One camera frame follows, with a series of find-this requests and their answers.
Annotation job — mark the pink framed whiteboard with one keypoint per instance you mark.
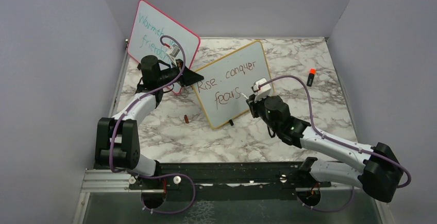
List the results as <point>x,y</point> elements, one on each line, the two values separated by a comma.
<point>150,25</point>

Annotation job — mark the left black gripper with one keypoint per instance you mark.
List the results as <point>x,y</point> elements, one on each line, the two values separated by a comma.
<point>188,77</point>

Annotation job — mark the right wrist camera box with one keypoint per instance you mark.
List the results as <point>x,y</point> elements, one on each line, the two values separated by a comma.
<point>261,89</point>

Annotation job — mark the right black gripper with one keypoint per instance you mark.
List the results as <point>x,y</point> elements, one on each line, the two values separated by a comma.
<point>253,104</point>

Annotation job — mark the orange capped black marker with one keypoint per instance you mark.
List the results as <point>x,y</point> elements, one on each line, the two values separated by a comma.
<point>311,76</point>

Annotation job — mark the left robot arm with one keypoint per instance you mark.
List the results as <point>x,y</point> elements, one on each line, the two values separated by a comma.
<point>117,138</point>

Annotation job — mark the yellow framed whiteboard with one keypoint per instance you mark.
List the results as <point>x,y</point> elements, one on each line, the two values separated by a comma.
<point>229,76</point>

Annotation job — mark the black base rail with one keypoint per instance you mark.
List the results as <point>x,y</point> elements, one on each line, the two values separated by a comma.
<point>223,181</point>

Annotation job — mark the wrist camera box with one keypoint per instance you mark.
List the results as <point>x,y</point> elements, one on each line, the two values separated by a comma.
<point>261,89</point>
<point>172,53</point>

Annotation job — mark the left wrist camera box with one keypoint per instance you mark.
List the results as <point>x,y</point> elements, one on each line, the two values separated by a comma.
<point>172,53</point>

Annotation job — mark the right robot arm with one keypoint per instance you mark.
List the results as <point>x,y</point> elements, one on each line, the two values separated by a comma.
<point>371,168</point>

